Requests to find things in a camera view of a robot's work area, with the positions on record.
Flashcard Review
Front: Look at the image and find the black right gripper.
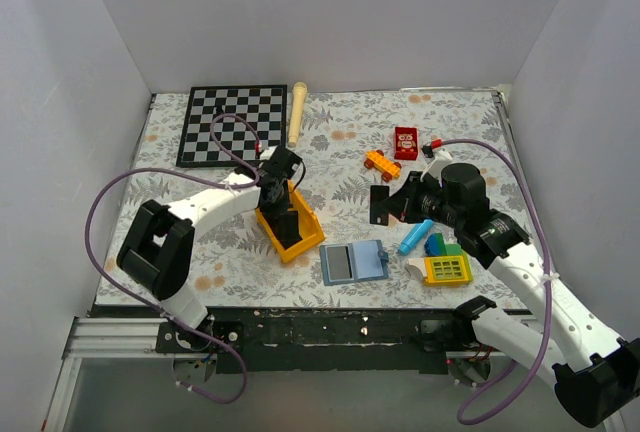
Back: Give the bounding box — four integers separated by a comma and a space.
379, 170, 462, 229

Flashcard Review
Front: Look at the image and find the yellow plastic bin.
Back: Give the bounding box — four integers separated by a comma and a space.
255, 181, 325, 264

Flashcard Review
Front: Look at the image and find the black VIP card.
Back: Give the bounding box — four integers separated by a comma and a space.
326, 246, 352, 282

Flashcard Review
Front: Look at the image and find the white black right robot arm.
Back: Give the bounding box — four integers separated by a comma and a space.
378, 163, 639, 428

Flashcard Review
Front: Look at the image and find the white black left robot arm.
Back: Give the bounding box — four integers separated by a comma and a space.
116, 146, 304, 352

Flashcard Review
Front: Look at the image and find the floral patterned table mat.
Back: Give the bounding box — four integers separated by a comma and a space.
94, 89, 557, 311

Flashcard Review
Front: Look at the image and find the cyan plastic marker tube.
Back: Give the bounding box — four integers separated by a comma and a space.
397, 219, 434, 256

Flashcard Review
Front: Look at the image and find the orange toy car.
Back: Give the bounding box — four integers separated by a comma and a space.
364, 150, 402, 182

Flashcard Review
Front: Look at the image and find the blue toy brick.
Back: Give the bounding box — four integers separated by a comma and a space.
424, 233, 446, 257

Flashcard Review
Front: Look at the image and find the green toy brick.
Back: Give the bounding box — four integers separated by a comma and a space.
440, 243, 465, 256

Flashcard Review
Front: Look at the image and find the white curved toy piece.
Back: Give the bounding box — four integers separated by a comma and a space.
405, 257, 427, 281

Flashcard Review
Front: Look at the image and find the red owl toy block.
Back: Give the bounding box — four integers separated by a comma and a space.
394, 126, 419, 161

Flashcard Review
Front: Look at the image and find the black white chessboard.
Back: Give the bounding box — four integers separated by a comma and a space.
176, 84, 288, 168

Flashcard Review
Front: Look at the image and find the cream wooden pestle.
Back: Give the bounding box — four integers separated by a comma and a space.
287, 82, 308, 148

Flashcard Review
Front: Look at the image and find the yellow toy window brick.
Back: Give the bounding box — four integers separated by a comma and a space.
424, 254, 473, 287

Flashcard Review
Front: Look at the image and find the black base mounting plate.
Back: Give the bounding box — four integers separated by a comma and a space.
87, 305, 574, 376

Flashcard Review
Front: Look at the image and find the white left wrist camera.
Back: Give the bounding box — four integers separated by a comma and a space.
257, 146, 277, 162

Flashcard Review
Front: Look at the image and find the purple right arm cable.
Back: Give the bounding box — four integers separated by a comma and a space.
429, 138, 554, 426

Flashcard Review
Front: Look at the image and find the aluminium frame rail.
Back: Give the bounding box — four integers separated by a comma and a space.
66, 308, 470, 354

